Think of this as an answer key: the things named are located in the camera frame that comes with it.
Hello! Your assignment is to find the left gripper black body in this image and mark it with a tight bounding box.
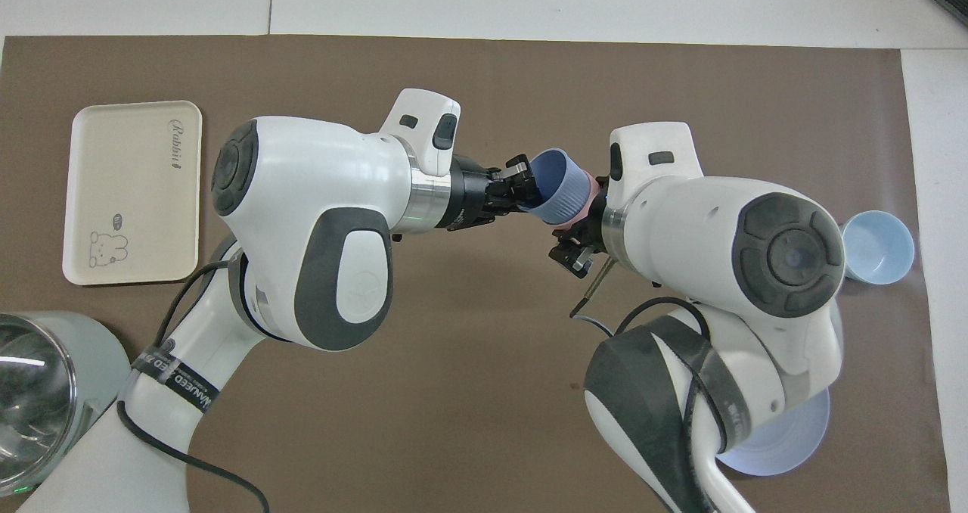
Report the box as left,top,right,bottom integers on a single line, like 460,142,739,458
451,157,504,232

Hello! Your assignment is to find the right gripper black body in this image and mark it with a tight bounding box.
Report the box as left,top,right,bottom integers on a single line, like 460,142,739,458
582,193,610,253

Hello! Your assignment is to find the pink cup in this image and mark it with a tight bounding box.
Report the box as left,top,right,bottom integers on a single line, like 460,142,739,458
552,180,603,232

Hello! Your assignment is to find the blue ribbed cup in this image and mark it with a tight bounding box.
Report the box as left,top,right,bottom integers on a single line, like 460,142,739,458
518,148,596,225

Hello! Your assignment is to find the cream rabbit print tray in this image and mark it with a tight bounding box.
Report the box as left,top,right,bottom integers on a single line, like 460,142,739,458
62,101,203,286

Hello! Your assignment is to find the brown paper table cover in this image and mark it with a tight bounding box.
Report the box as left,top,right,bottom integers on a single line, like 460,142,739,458
0,35,951,513

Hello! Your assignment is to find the light blue small bowl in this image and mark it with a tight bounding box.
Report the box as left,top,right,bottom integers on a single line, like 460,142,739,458
839,210,915,285

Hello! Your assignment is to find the light blue round plate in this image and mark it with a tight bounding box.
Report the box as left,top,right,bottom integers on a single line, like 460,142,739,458
715,388,830,477

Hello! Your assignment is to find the pale green steel kettle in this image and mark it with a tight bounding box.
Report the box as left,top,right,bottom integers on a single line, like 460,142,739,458
0,311,131,496

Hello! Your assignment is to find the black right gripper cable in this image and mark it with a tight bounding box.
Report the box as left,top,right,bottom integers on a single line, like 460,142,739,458
571,260,727,453

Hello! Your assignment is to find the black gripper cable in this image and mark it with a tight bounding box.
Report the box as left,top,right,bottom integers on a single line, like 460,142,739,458
116,260,271,513
571,260,727,453

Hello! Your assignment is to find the black printed cable strap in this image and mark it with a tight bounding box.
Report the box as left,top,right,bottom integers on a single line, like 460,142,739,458
665,324,749,453
131,350,222,415

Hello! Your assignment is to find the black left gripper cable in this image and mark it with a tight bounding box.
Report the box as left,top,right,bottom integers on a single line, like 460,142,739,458
116,260,271,513

